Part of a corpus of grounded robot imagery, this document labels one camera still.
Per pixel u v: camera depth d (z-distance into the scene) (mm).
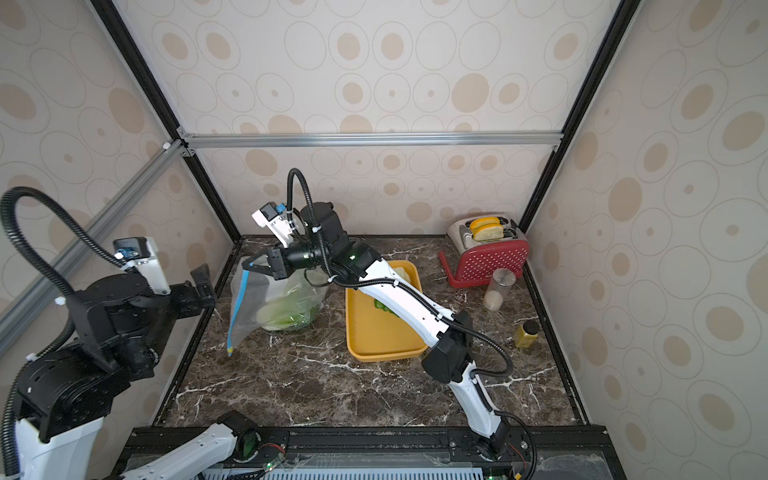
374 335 941
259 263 603
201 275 479
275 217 565
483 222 949
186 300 466
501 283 894
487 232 946
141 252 409
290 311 860
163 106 833
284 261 563
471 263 946
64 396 307
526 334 847
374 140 1281
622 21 686
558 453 734
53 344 353
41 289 541
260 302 915
